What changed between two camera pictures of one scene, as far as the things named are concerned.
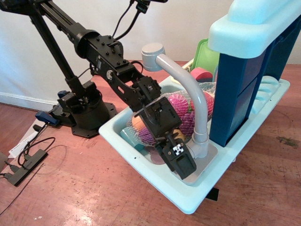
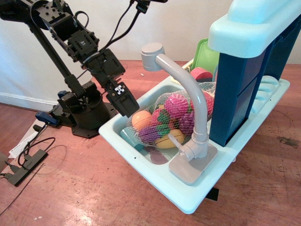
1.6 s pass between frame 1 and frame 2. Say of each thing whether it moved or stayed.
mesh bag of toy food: stayed
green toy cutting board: stayed
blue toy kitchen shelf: stayed
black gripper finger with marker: moved
